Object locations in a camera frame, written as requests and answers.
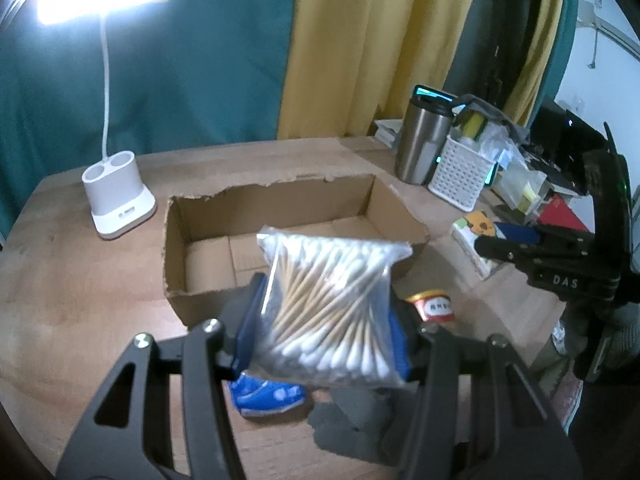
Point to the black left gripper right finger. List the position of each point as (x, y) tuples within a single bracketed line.
[(478, 414)]

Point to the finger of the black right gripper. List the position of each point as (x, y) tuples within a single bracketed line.
[(541, 234), (541, 262)]

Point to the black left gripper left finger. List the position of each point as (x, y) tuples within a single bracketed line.
[(125, 430)]

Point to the blue white packet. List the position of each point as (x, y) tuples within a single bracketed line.
[(256, 397)]

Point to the red gold tin can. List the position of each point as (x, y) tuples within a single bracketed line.
[(433, 305)]

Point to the grey knit glove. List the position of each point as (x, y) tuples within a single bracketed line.
[(364, 424)]

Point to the cotton swab bag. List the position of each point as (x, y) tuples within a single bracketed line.
[(325, 319)]

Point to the red book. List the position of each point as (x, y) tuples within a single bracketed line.
[(557, 213)]

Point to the clear plastic bag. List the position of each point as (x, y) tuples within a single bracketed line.
[(500, 141)]

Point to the smartphone with lit screen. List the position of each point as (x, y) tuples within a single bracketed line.
[(492, 174)]

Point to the white perforated plastic basket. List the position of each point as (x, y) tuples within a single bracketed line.
[(460, 175)]

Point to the yellow green sponge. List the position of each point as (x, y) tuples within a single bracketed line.
[(472, 124)]

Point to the steel travel mug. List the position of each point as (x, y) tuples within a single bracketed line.
[(423, 132)]

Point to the brown cardboard box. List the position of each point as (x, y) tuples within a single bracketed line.
[(302, 231)]

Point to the yellow curtain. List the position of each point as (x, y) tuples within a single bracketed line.
[(352, 60)]

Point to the teal curtain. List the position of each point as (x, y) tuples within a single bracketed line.
[(184, 74)]

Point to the white desk lamp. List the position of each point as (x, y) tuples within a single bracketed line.
[(119, 200)]

